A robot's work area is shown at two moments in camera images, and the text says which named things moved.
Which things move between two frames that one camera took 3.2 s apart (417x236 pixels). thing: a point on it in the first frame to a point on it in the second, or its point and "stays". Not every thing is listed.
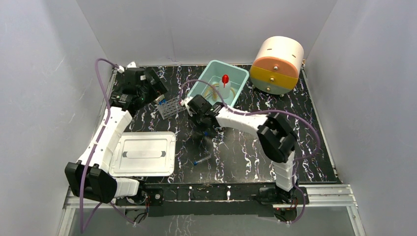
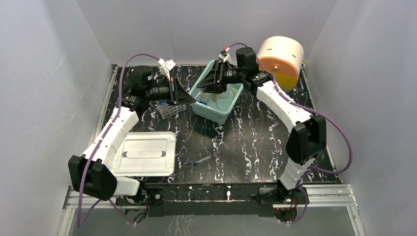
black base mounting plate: [245, 199] stays
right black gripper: [204, 127] to [215, 76]
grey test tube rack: [170, 107] stays
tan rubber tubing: [213, 90] stays
